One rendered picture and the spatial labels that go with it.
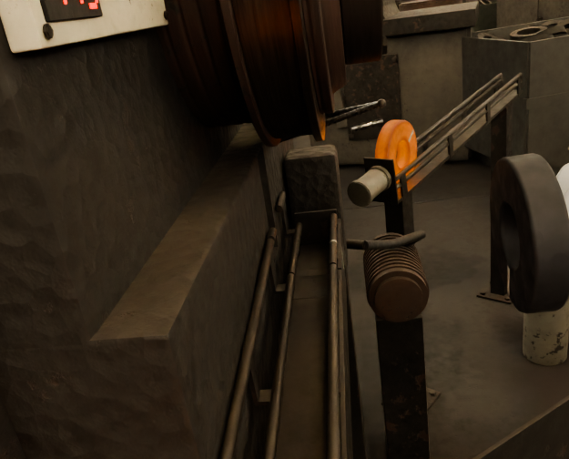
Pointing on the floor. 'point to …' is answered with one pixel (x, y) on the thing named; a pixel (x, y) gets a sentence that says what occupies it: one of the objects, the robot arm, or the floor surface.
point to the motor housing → (400, 344)
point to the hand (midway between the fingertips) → (527, 215)
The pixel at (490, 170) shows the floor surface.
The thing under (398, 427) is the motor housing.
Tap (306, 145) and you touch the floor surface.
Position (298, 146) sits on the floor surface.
